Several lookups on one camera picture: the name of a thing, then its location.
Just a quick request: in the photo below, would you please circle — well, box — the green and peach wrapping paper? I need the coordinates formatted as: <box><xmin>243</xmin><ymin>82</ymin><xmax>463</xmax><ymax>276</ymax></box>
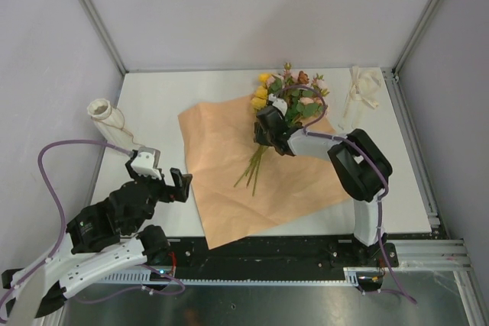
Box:
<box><xmin>178</xmin><ymin>96</ymin><xmax>350</xmax><ymax>249</ymax></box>

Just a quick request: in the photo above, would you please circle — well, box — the cream printed ribbon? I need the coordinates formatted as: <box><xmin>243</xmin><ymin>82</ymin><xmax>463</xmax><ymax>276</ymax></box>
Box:
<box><xmin>338</xmin><ymin>66</ymin><xmax>381</xmax><ymax>131</ymax></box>

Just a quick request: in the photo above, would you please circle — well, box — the yellow rose stem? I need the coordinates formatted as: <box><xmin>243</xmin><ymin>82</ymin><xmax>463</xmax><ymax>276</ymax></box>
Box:
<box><xmin>251</xmin><ymin>73</ymin><xmax>273</xmax><ymax>111</ymax></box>

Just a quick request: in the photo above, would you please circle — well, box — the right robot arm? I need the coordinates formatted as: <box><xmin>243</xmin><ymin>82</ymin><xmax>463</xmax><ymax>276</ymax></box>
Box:
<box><xmin>255</xmin><ymin>105</ymin><xmax>393</xmax><ymax>266</ymax></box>

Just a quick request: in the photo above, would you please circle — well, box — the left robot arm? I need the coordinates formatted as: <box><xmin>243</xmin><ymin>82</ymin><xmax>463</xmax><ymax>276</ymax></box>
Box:
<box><xmin>36</xmin><ymin>168</ymin><xmax>193</xmax><ymax>318</ymax></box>

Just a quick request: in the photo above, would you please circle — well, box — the white ribbed ceramic vase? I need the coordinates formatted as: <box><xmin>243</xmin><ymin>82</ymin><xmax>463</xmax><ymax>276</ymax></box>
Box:
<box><xmin>87</xmin><ymin>98</ymin><xmax>143</xmax><ymax>150</ymax></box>

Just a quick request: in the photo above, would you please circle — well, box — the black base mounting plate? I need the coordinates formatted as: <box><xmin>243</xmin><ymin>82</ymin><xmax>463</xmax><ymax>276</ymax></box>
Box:
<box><xmin>151</xmin><ymin>235</ymin><xmax>399</xmax><ymax>275</ymax></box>

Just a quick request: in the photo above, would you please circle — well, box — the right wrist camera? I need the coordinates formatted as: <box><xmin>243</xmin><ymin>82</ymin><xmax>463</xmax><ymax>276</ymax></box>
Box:
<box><xmin>267</xmin><ymin>94</ymin><xmax>288</xmax><ymax>115</ymax></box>

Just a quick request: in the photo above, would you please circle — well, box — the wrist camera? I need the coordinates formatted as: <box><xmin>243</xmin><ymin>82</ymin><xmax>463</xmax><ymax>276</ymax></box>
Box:
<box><xmin>267</xmin><ymin>94</ymin><xmax>288</xmax><ymax>115</ymax></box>
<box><xmin>125</xmin><ymin>147</ymin><xmax>162</xmax><ymax>180</ymax></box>

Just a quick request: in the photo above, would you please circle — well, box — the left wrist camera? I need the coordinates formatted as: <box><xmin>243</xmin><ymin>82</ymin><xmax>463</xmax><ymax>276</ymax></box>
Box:
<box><xmin>125</xmin><ymin>147</ymin><xmax>162</xmax><ymax>180</ymax></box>

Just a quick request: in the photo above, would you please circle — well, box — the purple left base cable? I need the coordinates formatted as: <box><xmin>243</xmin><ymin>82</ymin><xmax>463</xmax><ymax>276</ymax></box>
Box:
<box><xmin>72</xmin><ymin>260</ymin><xmax>186</xmax><ymax>306</ymax></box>

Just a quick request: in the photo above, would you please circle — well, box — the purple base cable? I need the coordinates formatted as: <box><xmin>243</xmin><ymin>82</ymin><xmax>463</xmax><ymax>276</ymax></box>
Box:
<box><xmin>72</xmin><ymin>260</ymin><xmax>186</xmax><ymax>306</ymax></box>
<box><xmin>361</xmin><ymin>249</ymin><xmax>418</xmax><ymax>305</ymax></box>

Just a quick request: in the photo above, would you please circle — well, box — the grey slotted cable duct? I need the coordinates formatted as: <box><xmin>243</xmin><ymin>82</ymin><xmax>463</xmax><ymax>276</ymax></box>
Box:
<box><xmin>97</xmin><ymin>266</ymin><xmax>387</xmax><ymax>287</ymax></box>

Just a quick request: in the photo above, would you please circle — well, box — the right aluminium table rail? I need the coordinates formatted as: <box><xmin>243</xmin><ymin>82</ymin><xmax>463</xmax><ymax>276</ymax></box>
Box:
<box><xmin>381</xmin><ymin>67</ymin><xmax>449</xmax><ymax>240</ymax></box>

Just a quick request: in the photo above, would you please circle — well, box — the left aluminium frame post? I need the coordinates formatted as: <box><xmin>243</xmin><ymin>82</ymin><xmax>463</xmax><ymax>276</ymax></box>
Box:
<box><xmin>78</xmin><ymin>0</ymin><xmax>128</xmax><ymax>77</ymax></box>

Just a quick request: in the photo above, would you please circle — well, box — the aluminium frame post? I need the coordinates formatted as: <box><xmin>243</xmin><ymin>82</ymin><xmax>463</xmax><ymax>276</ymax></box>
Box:
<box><xmin>392</xmin><ymin>0</ymin><xmax>444</xmax><ymax>76</ymax></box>
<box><xmin>78</xmin><ymin>0</ymin><xmax>128</xmax><ymax>77</ymax></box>

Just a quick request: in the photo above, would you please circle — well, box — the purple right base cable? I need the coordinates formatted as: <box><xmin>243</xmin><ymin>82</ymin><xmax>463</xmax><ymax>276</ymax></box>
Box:
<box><xmin>361</xmin><ymin>249</ymin><xmax>418</xmax><ymax>305</ymax></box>

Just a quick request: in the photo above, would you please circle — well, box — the right aluminium frame post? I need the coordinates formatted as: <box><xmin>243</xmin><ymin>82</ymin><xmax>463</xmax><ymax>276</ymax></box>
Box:
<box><xmin>392</xmin><ymin>0</ymin><xmax>444</xmax><ymax>76</ymax></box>

